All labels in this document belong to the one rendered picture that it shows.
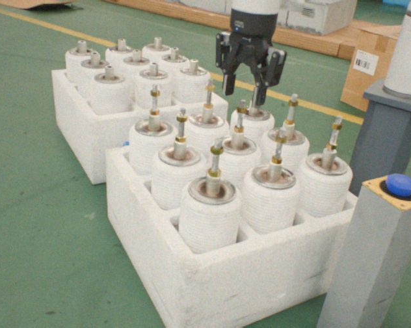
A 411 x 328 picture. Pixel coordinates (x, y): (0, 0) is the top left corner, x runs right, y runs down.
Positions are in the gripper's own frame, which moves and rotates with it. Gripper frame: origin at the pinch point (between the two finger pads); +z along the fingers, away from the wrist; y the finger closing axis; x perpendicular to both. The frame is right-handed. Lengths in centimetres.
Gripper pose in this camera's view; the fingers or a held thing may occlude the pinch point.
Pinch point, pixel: (242, 94)
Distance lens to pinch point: 75.4
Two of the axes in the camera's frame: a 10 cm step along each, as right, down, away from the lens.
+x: 7.2, -2.8, 6.3
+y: 6.8, 4.2, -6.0
